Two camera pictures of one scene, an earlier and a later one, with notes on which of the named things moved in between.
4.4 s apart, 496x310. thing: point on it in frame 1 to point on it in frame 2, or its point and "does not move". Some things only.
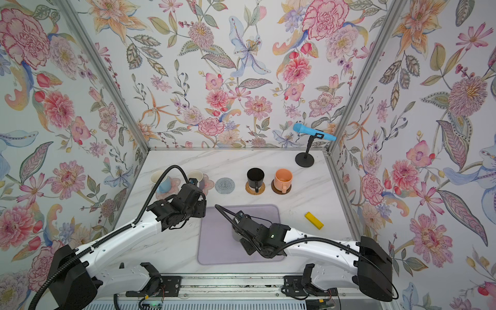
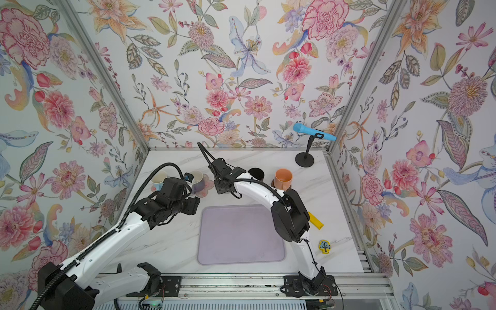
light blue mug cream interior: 155,175 does not move
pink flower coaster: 208,184 does not move
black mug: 255,177 does not move
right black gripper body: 250,248 to 220,186
